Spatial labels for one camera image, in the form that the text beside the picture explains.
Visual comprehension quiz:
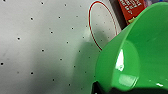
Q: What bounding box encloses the green bowl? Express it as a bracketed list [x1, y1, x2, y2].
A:
[93, 1, 168, 94]

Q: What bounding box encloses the yellow wooden gaming table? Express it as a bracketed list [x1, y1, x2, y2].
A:
[0, 0, 168, 94]

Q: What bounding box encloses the red board game box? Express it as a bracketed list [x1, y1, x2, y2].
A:
[116, 0, 148, 26]

